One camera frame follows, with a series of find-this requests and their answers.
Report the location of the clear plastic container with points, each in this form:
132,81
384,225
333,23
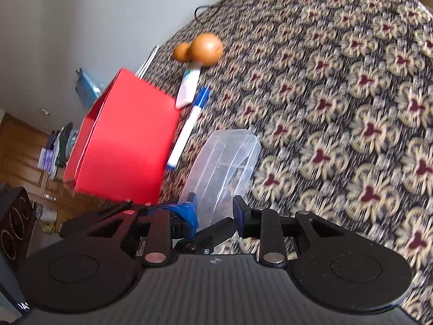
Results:
223,162

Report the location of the wooden cabinet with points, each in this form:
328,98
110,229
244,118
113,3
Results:
20,149

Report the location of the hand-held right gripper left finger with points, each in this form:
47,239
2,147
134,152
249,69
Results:
186,215

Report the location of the blue bag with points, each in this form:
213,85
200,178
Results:
86,88

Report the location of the clear jar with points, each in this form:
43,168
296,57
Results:
46,221

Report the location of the blue and white marker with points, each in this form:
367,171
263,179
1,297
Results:
187,128

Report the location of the red cardboard box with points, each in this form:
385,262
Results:
128,142

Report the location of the black item on cabinet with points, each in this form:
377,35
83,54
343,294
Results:
64,145

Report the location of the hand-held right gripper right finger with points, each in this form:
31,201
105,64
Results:
239,215

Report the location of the black speaker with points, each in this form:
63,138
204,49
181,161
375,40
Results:
15,223

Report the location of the large brown onion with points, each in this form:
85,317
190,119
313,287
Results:
206,49

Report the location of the small brown onion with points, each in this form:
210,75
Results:
181,52

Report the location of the floral printed blanket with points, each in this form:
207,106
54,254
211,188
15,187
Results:
338,108

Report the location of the purple and white box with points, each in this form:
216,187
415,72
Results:
45,159

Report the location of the white tube with blue print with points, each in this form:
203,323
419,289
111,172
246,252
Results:
187,88

